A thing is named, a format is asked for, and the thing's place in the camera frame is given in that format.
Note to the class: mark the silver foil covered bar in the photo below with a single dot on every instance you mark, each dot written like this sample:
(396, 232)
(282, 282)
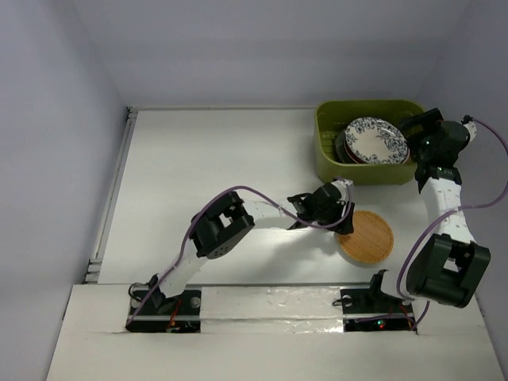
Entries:
(257, 310)

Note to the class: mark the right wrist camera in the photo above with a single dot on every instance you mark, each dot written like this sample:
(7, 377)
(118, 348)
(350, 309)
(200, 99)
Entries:
(469, 124)

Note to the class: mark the dark teal glazed plate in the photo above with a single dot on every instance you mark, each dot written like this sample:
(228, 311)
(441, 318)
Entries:
(342, 155)

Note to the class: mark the pink plastic plate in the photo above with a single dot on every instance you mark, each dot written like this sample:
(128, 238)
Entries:
(358, 160)

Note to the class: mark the green plastic bin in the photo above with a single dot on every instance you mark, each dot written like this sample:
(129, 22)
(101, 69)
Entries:
(331, 117)

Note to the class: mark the aluminium table edge rail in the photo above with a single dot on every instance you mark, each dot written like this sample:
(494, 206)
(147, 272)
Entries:
(94, 264)

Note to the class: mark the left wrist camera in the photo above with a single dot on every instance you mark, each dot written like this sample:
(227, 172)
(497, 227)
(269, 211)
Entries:
(344, 185)

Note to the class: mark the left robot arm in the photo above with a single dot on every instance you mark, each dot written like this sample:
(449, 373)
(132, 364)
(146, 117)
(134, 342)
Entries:
(229, 217)

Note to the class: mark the blue floral white plate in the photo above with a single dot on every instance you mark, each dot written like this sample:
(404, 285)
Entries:
(375, 141)

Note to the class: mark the orange woven round plate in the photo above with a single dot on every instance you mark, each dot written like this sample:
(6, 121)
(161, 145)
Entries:
(372, 240)

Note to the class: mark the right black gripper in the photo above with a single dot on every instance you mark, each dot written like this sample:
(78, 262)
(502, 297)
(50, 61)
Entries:
(431, 118)

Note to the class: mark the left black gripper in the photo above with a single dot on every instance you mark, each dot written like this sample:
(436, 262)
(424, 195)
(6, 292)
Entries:
(340, 211)

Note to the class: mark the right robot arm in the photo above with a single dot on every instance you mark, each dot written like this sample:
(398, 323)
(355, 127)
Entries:
(445, 265)

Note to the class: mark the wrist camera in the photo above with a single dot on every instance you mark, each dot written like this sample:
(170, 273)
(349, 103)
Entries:
(344, 185)
(469, 124)

